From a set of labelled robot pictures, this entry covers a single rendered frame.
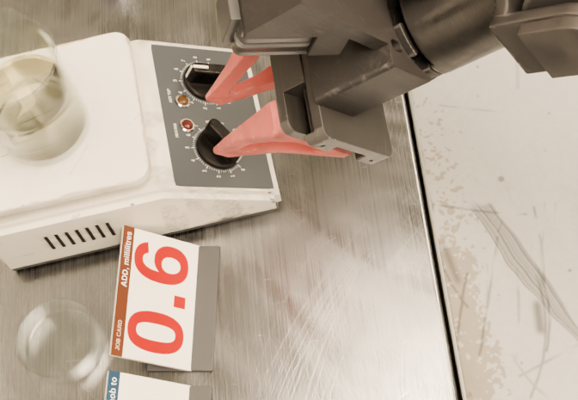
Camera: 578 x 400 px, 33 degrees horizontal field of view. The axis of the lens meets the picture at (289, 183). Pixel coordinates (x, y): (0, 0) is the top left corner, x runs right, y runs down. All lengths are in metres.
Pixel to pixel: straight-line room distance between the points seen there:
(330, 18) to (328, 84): 0.06
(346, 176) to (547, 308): 0.17
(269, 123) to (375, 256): 0.18
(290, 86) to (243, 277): 0.20
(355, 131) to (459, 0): 0.10
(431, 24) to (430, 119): 0.24
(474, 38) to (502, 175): 0.23
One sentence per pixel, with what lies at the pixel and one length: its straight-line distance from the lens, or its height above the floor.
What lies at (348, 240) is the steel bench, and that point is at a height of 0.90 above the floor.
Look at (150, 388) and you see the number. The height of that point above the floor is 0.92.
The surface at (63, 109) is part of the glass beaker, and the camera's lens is 0.62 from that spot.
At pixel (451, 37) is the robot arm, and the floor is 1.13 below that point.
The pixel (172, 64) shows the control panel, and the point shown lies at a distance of 0.71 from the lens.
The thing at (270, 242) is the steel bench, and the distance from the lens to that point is 0.69.
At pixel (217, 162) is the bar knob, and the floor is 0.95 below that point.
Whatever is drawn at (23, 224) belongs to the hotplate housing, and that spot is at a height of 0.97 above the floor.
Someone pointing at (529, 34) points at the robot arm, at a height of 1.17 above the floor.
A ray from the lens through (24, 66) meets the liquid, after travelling 0.65.
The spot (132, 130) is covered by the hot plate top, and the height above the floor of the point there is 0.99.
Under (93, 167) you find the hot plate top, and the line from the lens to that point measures 0.64.
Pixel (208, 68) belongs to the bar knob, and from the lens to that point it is 0.69.
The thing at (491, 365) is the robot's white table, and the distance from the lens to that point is 0.66.
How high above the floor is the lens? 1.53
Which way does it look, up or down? 63 degrees down
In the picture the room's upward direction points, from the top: 12 degrees counter-clockwise
